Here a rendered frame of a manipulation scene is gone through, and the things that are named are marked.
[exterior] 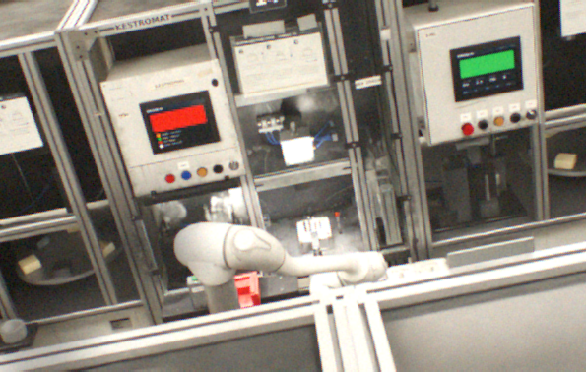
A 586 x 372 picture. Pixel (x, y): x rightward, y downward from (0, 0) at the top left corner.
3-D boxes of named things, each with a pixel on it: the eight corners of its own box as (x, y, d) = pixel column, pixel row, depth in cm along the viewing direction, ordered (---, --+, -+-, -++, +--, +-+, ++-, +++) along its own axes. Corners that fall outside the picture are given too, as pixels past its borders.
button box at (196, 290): (194, 309, 319) (186, 284, 314) (194, 297, 326) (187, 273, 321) (214, 305, 319) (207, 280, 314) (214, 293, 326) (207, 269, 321)
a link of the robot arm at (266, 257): (289, 236, 253) (249, 233, 258) (264, 218, 237) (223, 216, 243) (282, 279, 249) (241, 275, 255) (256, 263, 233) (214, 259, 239)
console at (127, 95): (135, 201, 307) (98, 86, 286) (142, 166, 333) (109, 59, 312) (246, 178, 306) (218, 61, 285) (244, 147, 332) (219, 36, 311)
